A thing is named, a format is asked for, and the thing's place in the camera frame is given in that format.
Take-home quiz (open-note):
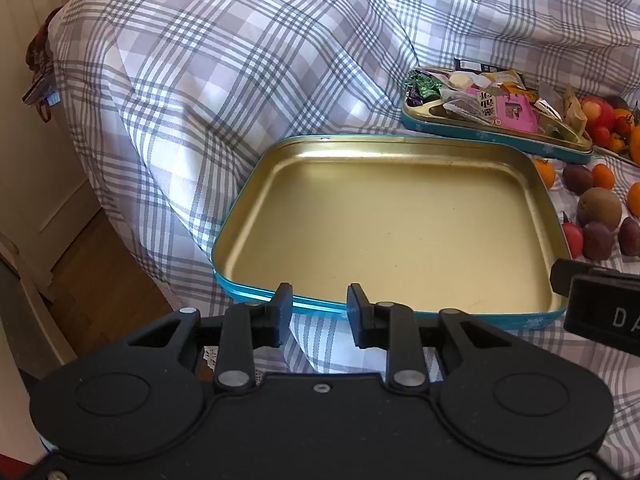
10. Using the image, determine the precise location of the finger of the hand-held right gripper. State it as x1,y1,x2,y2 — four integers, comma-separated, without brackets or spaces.
550,258,594,297

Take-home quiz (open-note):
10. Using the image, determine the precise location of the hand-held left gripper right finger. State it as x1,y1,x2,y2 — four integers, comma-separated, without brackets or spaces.
347,282,523,395

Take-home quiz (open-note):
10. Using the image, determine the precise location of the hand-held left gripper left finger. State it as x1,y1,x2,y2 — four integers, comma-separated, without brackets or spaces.
117,282,293,395

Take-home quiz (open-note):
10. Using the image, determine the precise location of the purple passion fruit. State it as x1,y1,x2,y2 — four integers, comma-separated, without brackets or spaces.
618,216,640,258
582,221,615,261
562,164,596,196

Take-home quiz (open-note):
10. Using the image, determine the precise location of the brown kiwi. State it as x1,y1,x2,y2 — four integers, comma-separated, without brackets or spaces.
577,186,623,231

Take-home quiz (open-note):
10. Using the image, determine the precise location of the blue tin tray gold inside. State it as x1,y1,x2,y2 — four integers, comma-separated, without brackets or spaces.
212,134,571,332

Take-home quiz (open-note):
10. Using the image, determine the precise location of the brown paper packet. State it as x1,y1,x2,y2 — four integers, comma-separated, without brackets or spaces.
562,85,588,136

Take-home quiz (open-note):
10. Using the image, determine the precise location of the red yellow apple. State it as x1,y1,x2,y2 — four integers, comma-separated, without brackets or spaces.
580,95,617,131

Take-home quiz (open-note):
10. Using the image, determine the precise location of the blue tin with snacks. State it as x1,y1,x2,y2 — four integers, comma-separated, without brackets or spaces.
400,67,596,165

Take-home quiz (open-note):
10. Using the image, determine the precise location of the pink snack packet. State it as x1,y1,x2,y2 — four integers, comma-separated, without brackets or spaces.
467,87,538,133

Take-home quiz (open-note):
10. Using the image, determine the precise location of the clear red snack packet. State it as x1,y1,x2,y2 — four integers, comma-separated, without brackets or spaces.
442,94,483,123

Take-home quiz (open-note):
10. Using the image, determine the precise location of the yellow snack packet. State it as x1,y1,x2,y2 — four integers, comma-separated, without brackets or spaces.
482,70,523,86

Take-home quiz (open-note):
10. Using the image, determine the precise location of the white round candy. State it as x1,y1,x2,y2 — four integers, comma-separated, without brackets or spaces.
450,71,488,90

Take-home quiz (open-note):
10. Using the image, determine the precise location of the black snack packet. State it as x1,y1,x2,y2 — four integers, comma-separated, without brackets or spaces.
454,57,503,75

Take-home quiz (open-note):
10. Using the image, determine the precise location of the green foil candy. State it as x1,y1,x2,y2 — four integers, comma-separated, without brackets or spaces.
404,70,443,103

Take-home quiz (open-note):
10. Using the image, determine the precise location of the grey plaid blanket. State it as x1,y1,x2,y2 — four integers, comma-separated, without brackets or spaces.
52,0,640,480

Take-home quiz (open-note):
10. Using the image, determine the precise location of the white panelled door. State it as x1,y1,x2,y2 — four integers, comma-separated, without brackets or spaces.
0,0,101,286

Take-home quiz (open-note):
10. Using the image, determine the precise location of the brown strap bag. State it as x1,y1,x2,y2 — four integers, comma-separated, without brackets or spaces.
22,10,63,123

